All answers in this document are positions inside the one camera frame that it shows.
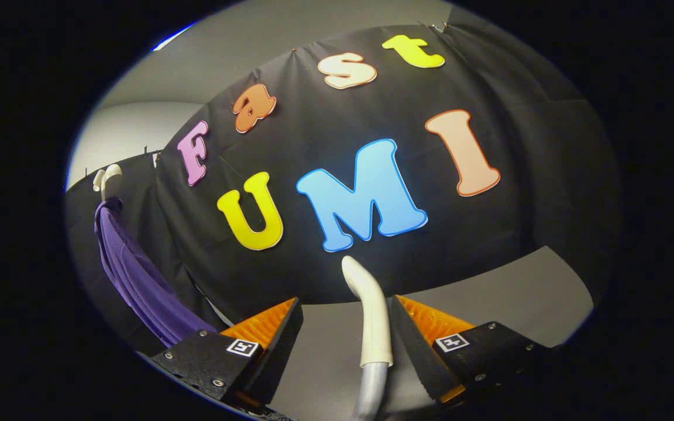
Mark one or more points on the black backdrop cloth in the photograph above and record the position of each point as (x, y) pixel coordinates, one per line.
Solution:
(313, 117)

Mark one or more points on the purple jacket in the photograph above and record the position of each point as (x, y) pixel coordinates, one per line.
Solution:
(138, 280)

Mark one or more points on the white clothes hanger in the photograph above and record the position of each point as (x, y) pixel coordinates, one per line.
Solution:
(109, 175)

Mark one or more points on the grey cabinet with dark top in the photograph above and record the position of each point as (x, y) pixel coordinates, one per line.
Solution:
(518, 304)

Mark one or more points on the white garment steamer head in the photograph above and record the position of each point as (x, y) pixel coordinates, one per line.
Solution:
(372, 316)

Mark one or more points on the large ceiling light panel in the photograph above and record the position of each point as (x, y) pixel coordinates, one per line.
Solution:
(173, 37)

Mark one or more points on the plain black side curtain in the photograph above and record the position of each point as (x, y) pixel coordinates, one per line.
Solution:
(135, 181)

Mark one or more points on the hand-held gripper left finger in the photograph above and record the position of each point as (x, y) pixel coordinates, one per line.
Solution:
(278, 351)

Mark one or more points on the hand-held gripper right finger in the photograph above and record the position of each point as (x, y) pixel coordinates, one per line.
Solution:
(416, 351)

